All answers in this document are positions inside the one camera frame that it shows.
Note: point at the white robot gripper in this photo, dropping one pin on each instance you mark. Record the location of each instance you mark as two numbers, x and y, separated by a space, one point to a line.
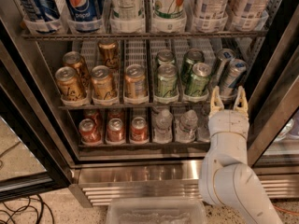
229 122

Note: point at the silver redbull can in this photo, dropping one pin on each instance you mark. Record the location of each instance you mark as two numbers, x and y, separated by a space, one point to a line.
223 57
234 71

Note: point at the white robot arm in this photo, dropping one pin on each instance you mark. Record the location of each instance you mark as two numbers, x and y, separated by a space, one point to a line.
225 176

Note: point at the front dark green can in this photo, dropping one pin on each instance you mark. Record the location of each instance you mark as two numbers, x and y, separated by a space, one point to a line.
198 80

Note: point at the dark green can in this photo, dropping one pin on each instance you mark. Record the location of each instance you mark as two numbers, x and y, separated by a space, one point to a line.
191 57
198 80

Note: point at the rear dark green can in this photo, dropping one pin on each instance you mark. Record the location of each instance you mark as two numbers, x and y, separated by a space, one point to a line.
191 57

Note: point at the front light green can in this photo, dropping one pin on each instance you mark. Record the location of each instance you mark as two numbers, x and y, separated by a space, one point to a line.
167 80

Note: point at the light green can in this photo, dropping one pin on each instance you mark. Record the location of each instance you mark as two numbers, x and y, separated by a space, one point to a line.
165 56
167 80

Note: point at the rear light green can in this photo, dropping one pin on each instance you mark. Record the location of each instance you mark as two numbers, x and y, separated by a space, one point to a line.
165 56

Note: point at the column gold can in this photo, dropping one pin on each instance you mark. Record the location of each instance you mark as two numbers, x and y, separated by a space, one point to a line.
135 80
103 83

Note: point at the front right red can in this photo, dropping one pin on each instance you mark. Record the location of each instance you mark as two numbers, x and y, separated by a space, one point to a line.
139 129

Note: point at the red can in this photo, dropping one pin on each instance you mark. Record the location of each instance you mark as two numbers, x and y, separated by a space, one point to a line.
115 114
115 130
139 129
89 131
93 114

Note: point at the right white blue can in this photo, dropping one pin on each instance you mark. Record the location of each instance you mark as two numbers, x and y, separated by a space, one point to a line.
249 0

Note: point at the white blue can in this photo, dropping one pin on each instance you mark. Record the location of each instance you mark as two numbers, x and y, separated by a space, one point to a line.
209 9
249 0

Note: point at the left white blue can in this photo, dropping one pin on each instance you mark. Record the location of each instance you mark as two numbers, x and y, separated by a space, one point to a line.
209 9

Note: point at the rear middle red can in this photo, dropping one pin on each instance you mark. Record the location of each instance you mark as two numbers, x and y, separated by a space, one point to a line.
115 114

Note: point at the front middle red can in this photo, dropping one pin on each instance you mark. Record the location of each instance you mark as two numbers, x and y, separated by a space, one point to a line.
115 130

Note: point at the white 7up can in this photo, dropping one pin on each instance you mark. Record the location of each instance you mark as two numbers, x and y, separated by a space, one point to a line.
168 9

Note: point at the rear brown gold can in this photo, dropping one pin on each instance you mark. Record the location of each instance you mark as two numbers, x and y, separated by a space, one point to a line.
109 51

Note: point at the rear left red can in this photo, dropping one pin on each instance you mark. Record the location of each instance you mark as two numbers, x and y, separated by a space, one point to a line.
93 114

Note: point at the white green soda can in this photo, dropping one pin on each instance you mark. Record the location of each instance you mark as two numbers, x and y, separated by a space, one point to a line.
127 10

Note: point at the front left red can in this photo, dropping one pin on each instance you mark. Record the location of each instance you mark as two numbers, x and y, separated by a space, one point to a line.
89 131

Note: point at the front left gold can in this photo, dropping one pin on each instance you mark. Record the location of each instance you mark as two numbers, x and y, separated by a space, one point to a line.
69 84

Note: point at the rear left gold can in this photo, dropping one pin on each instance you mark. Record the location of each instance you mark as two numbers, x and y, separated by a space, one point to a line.
76 60

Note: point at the blue pepsi logo can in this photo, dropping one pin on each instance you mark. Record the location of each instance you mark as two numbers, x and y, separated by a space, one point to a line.
84 10

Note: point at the open glass fridge door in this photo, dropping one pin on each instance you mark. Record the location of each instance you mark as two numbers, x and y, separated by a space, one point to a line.
27 167

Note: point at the left blue pepsi can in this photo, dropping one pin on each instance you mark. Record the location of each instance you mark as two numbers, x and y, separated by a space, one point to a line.
41 10

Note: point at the right water bottle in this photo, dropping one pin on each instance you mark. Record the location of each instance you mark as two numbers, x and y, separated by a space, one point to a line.
203 131

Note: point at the water bottle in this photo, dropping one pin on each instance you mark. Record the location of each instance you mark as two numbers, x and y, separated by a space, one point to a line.
162 127
186 126
203 131

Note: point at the middle water bottle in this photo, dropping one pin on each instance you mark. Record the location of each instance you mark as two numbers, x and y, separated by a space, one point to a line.
186 126

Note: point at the left water bottle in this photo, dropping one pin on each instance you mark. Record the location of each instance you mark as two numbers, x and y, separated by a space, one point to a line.
162 127

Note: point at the clear plastic bin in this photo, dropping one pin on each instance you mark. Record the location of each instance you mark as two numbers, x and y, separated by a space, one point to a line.
165 210

